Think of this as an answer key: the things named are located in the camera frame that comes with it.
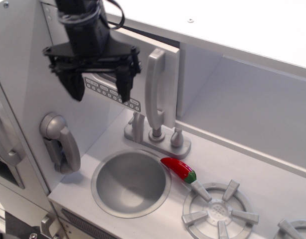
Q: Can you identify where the white toy kitchen cabinet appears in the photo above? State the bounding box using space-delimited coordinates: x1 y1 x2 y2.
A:
0 0 306 239

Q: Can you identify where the grey stove burner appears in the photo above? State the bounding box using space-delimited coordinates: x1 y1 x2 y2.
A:
181 180 259 239
274 219 306 239

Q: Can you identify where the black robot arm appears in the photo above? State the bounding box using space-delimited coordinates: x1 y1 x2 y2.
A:
43 0 142 102

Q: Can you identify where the round metal sink bowl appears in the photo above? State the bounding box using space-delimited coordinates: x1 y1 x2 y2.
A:
91 149 171 219

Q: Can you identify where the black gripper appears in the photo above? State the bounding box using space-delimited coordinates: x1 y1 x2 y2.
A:
43 37 142 103

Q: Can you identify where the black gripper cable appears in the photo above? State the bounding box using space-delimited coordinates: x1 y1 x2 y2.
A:
103 0 125 30

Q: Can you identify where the white microwave door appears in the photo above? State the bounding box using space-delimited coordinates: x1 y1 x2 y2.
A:
83 29 180 129

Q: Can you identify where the grey fridge door handle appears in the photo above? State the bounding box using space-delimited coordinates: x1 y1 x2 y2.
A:
0 119 24 167

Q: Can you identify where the red toy chili pepper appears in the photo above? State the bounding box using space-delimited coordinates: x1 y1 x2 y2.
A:
160 157 197 184

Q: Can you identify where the grey toy telephone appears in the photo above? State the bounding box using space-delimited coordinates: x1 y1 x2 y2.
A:
39 112 81 175

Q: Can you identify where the grey toy faucet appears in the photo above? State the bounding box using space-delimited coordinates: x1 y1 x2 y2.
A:
124 113 191 160

